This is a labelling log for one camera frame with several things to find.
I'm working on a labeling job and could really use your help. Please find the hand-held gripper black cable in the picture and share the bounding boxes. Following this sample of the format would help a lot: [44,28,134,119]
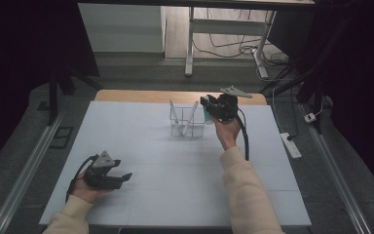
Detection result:
[235,108,250,162]
[64,154,99,203]

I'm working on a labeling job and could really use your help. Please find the person's left hand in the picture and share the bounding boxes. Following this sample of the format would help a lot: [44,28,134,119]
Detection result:
[69,175,114,205]

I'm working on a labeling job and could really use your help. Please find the right hand-held gripper black cable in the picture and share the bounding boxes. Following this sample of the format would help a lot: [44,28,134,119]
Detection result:
[235,108,250,162]

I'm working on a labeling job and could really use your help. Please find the white table mat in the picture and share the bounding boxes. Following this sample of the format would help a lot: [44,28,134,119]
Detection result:
[38,100,313,228]

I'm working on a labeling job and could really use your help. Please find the white-legged desk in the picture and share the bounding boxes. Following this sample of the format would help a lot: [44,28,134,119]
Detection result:
[77,0,316,80]

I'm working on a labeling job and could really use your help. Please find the black floor cables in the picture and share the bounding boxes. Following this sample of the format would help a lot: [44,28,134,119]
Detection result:
[192,9,290,83]

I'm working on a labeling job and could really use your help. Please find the white power strip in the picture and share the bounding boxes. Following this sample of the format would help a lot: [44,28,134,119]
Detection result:
[279,132,303,160]

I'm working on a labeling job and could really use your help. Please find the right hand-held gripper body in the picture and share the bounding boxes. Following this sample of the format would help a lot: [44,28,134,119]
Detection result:
[207,85,253,124]

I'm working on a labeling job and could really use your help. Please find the thin silver pen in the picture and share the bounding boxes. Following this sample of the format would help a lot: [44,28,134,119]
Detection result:
[168,98,184,137]

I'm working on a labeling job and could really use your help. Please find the person's right hand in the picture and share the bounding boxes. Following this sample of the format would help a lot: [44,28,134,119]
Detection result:
[210,112,242,151]

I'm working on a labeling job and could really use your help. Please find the black stand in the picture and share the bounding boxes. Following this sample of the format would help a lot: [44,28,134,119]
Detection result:
[46,63,104,127]
[258,13,358,135]

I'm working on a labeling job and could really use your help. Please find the black floor frame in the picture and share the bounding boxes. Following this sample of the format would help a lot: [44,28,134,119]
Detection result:
[49,126,75,150]

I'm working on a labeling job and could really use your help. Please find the metal floor rail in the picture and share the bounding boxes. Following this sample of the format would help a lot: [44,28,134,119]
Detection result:
[299,102,373,234]
[0,109,66,234]

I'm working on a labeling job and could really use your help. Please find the clear plastic pen holder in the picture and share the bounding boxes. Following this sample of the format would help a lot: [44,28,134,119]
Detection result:
[168,103,206,138]

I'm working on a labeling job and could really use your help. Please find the white pen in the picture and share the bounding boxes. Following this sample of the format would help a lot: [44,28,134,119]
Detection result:
[181,99,200,137]

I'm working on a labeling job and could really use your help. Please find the black plug with cable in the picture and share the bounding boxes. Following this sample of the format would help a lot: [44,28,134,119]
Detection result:
[285,85,300,141]

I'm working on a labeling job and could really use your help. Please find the dark curtain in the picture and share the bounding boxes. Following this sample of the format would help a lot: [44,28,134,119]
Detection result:
[267,0,374,200]
[0,0,101,178]

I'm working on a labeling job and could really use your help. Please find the white cabinet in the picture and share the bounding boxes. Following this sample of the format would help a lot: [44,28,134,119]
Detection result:
[77,3,168,54]

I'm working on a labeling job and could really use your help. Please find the left hand-held gripper black cable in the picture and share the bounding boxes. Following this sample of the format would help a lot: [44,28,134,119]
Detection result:
[64,154,99,203]

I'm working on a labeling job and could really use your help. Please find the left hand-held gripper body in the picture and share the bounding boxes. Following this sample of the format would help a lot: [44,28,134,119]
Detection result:
[83,150,125,191]

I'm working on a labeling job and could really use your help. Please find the small white adapter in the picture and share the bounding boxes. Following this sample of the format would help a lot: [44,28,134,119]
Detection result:
[303,112,318,124]

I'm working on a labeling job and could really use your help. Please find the green and white glue stick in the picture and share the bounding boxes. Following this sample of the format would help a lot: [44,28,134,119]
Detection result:
[202,96,215,126]

